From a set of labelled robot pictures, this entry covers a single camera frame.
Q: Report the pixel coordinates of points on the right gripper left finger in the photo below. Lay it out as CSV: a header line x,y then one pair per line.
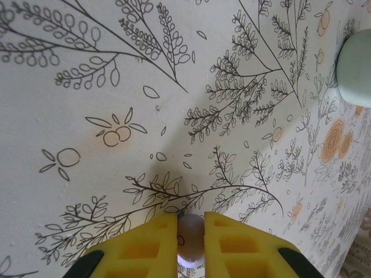
x,y
168,246

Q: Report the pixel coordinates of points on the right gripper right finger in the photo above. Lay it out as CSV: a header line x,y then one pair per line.
x,y
211,246

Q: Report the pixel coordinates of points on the lavender earbud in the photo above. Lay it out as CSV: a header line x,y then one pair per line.
x,y
189,231

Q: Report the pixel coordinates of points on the mint green earbud case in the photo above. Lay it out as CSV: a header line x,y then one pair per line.
x,y
356,69

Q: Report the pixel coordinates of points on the floral patterned table cover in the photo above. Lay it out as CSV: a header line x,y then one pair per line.
x,y
87,87

